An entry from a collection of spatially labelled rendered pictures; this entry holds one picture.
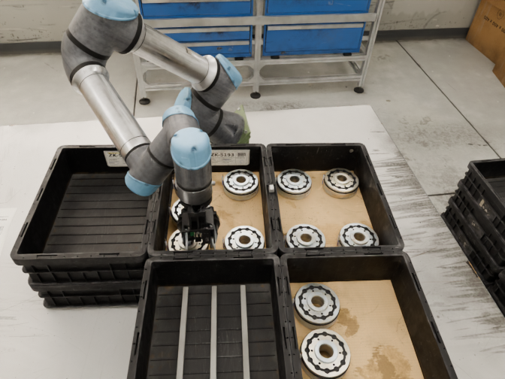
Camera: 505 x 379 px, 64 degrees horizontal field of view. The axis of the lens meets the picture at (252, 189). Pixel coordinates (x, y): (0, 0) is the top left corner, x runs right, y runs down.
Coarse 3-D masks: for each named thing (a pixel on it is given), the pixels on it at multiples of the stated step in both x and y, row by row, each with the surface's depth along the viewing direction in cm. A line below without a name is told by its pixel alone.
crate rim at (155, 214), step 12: (216, 144) 119; (228, 144) 119; (240, 144) 119; (252, 144) 120; (264, 156) 116; (264, 168) 112; (156, 192) 104; (156, 204) 101; (156, 216) 99; (156, 228) 96; (276, 240) 95; (156, 252) 91; (168, 252) 91; (180, 252) 92; (192, 252) 92; (204, 252) 92; (216, 252) 92; (228, 252) 92; (240, 252) 92; (252, 252) 92; (276, 252) 93
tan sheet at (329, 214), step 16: (320, 176) 126; (320, 192) 121; (288, 208) 115; (304, 208) 116; (320, 208) 116; (336, 208) 116; (352, 208) 116; (288, 224) 111; (320, 224) 112; (336, 224) 112; (368, 224) 112; (336, 240) 108
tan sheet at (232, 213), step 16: (224, 176) 124; (256, 176) 125; (224, 192) 119; (224, 208) 115; (240, 208) 115; (256, 208) 115; (224, 224) 110; (240, 224) 111; (256, 224) 111; (224, 240) 107
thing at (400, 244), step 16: (272, 144) 120; (288, 144) 120; (304, 144) 120; (320, 144) 121; (336, 144) 121; (352, 144) 121; (272, 160) 115; (368, 160) 117; (272, 176) 110; (384, 208) 103; (400, 240) 96
